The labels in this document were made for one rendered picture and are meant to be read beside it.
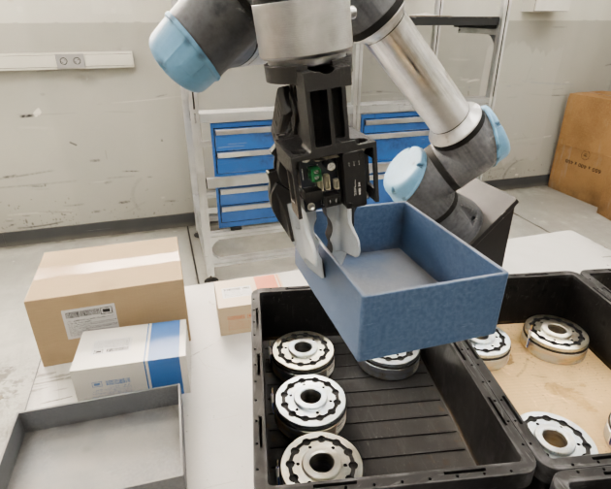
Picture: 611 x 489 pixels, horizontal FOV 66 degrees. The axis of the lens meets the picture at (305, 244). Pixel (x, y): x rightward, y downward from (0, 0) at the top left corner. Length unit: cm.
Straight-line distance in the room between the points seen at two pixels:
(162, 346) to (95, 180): 252
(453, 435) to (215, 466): 38
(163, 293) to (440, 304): 70
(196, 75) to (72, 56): 271
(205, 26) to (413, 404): 58
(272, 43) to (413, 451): 54
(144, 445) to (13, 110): 270
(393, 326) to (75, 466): 63
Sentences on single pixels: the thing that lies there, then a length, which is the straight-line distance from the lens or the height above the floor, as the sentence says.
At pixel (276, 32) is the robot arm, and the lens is 37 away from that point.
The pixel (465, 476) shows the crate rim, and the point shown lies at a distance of 56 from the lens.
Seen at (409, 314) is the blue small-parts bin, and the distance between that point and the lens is 44.
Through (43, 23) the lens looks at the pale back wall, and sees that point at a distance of 327.
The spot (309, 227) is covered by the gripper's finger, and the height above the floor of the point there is 117.
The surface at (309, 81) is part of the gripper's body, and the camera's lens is 36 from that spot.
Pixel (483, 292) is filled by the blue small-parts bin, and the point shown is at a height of 112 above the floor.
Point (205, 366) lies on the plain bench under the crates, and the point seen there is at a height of 70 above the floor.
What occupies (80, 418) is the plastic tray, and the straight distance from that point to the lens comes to 98.
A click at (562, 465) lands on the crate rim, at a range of 61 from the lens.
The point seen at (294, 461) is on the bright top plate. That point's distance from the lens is 64.
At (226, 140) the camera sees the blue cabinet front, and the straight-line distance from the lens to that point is 245.
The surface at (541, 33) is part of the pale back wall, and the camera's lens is 430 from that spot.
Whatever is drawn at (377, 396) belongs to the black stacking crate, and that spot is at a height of 83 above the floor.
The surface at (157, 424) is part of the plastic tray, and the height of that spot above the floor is 70.
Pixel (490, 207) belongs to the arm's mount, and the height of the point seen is 96.
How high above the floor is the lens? 135
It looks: 26 degrees down
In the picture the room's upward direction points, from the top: straight up
